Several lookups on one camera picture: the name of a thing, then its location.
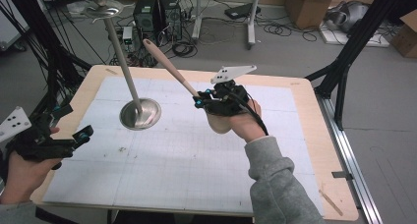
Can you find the black metal clip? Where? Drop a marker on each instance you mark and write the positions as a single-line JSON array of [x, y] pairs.
[[341, 175]]

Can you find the black flat device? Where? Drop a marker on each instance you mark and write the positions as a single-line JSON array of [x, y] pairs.
[[241, 11]]

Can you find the small white electronic box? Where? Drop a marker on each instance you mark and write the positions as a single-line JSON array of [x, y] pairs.
[[127, 34]]

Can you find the white grid mat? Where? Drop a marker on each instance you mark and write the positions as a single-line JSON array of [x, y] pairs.
[[164, 171]]

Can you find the white metal floor stand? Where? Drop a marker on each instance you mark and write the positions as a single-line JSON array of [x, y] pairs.
[[196, 21]]

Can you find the person's left hand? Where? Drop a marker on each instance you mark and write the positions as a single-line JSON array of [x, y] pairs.
[[23, 178]]

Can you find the white flat board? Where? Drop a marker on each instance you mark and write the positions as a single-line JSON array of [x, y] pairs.
[[337, 37]]

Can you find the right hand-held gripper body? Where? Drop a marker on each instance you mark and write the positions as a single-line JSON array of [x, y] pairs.
[[229, 101]]

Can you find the aluminium rail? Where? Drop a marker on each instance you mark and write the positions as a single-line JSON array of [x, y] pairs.
[[362, 197]]

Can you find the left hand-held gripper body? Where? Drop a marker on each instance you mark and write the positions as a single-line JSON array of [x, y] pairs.
[[16, 122]]

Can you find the flat wooden stick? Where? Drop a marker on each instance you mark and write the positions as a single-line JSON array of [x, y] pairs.
[[331, 202]]

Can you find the grey bag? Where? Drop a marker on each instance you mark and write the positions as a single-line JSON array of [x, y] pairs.
[[355, 14]]

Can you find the person's right hand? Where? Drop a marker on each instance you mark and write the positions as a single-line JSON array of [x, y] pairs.
[[246, 125]]

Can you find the large cardboard box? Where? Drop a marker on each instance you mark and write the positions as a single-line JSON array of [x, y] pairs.
[[305, 11]]

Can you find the white cabinet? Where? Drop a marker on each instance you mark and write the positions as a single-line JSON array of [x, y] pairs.
[[10, 27]]

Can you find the metal utensil stand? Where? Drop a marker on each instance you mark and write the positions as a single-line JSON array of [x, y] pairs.
[[126, 70]]

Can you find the black computer tower green stickers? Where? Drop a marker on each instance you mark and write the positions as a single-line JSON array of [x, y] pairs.
[[146, 17]]

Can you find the black metal frame strut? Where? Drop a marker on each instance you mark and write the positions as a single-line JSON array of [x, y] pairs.
[[364, 37], [36, 21]]

